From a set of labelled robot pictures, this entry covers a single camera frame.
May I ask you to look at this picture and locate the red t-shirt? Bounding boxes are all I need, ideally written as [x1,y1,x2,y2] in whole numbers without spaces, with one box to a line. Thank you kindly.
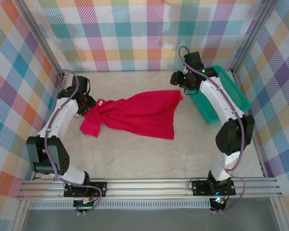
[79,89,184,141]

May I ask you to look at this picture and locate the teal plastic mesh basket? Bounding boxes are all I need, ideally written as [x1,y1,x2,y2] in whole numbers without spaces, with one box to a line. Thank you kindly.
[190,64,251,125]

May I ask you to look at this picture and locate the aluminium side rail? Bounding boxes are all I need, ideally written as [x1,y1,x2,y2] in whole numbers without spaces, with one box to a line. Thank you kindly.
[31,71,70,181]
[232,71,268,179]

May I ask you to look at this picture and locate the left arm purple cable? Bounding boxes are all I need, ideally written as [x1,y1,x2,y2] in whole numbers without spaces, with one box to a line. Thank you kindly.
[44,69,103,215]

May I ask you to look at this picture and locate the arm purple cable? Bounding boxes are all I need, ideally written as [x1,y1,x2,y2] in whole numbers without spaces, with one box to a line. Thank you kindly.
[178,45,246,214]
[44,69,103,215]

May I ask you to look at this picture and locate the aluminium frame post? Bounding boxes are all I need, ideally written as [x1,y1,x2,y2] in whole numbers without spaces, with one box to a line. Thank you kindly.
[13,0,69,80]
[230,0,279,74]

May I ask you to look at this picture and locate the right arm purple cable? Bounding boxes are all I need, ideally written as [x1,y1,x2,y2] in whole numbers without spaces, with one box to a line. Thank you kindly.
[178,45,246,214]

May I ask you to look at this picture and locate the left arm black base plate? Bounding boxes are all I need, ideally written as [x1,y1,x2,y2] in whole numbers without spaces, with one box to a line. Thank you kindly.
[63,181,107,198]

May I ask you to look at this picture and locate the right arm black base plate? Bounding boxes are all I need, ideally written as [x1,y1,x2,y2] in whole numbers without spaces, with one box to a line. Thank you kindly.
[191,179,236,196]

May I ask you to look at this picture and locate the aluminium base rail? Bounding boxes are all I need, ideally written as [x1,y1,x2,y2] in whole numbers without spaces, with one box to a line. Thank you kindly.
[16,177,284,200]

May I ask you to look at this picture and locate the grey slotted cable duct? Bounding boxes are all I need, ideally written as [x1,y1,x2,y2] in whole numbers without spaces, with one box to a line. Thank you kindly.
[28,201,211,210]

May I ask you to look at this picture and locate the aluminium frame leg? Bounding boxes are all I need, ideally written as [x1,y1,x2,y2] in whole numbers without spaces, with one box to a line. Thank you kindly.
[12,199,31,231]
[271,197,289,231]

